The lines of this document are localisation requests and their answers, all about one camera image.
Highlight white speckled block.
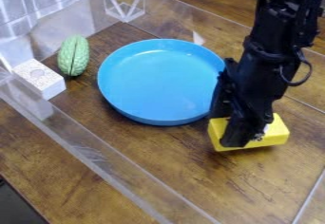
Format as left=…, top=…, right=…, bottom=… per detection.
left=12, top=59, right=65, bottom=100

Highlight green textured gourd toy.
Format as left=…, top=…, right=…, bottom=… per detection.
left=57, top=35, right=90, bottom=77

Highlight clear acrylic corner bracket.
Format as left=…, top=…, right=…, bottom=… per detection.
left=104, top=0, right=146, bottom=23

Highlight clear acrylic enclosure wall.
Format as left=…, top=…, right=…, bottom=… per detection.
left=0, top=0, right=325, bottom=224

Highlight yellow brick with label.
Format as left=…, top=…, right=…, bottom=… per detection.
left=207, top=113, right=289, bottom=152

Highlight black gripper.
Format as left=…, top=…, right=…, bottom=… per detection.
left=210, top=37, right=301, bottom=147

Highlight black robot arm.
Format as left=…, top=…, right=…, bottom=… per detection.
left=211, top=0, right=322, bottom=147

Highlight blue round tray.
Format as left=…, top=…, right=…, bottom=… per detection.
left=96, top=39, right=225, bottom=126

